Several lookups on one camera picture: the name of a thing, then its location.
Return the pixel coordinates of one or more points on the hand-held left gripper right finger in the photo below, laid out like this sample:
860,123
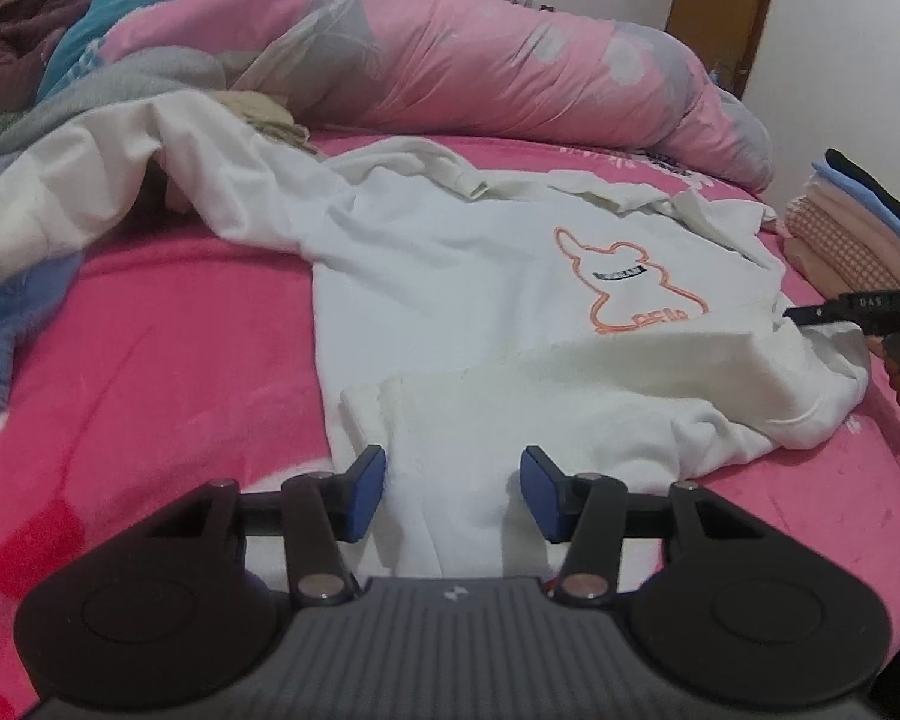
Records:
540,495

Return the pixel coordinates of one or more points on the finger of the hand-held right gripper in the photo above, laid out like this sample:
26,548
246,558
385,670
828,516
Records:
825,311

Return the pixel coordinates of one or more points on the beige pants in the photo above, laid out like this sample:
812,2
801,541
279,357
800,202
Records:
262,112

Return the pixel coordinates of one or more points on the light pink folded garment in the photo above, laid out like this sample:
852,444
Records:
844,214

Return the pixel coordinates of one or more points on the blue quilt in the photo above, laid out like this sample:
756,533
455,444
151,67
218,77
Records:
120,0

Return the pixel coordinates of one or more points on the tan folded garment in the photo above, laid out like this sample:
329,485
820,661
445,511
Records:
810,266

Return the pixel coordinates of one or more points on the brown wooden door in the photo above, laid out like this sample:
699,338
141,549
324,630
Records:
712,0

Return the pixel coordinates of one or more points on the pink floral blanket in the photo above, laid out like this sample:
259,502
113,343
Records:
157,352

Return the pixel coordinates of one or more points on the pink floral quilt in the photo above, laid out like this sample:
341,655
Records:
457,52

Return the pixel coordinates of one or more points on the grey garment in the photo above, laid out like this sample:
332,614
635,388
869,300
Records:
120,82

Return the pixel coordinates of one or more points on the blue folded garment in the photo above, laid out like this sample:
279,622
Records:
847,187

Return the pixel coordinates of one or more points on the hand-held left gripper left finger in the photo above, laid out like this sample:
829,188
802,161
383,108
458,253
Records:
367,495

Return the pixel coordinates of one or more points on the white sweatshirt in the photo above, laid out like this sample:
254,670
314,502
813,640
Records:
457,277

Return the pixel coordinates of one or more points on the black folded garment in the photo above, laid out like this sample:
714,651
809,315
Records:
877,195

